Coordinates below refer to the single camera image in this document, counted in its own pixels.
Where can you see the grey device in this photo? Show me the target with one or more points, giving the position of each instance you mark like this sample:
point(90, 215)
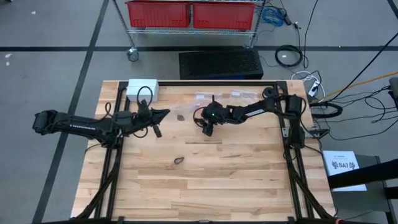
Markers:
point(394, 90)

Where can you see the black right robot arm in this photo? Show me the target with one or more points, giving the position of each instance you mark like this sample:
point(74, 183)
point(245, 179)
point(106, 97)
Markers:
point(242, 110)

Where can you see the black power adapter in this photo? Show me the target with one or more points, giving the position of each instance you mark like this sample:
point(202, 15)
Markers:
point(286, 18)

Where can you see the white cardboard box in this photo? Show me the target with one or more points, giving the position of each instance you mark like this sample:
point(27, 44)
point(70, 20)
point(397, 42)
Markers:
point(132, 93)

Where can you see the red plastic bin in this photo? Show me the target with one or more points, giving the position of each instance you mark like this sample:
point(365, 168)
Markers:
point(224, 15)
point(155, 14)

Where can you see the black perforated computer case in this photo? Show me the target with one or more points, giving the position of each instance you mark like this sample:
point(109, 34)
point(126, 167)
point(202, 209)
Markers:
point(220, 63)

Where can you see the grey side cabinet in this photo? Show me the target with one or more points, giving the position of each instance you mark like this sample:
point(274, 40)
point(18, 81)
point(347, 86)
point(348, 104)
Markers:
point(357, 205)

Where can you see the swivel caster wheel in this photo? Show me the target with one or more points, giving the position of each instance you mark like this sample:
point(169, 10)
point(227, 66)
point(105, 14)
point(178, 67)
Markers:
point(133, 55)

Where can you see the wide black rubber band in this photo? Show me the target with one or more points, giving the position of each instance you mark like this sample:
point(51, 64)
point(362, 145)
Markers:
point(180, 117)
point(175, 161)

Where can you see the white SA7 paper sign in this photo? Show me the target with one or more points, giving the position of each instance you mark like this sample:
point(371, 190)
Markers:
point(340, 158)

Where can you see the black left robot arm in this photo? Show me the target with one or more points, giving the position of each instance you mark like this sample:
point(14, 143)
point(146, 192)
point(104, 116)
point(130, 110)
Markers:
point(77, 126)

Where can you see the black aluminium table frame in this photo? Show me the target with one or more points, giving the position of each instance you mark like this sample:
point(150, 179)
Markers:
point(242, 83)

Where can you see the small round spool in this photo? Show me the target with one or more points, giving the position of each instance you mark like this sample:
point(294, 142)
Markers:
point(264, 92)

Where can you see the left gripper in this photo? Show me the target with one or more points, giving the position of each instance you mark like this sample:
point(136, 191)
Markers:
point(133, 123)

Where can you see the white power strip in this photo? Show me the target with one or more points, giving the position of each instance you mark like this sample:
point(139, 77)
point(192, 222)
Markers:
point(313, 90)

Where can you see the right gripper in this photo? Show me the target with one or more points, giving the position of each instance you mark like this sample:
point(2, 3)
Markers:
point(217, 116)

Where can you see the black metal beam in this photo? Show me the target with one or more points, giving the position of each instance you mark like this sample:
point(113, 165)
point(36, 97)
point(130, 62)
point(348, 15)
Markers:
point(363, 174)

